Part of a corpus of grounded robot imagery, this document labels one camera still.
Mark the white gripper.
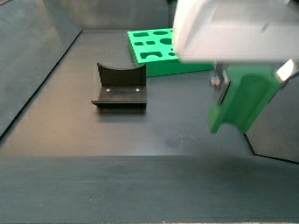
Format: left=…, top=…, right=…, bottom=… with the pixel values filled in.
left=172, top=0, right=299, bottom=105

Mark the black curved holder stand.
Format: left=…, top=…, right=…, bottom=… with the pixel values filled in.
left=92, top=63, right=147, bottom=107

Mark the green arch block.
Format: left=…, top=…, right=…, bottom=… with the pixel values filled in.
left=207, top=65, right=280, bottom=133

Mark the green shape-sorter board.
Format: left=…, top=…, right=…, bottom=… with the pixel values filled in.
left=127, top=28, right=212, bottom=77

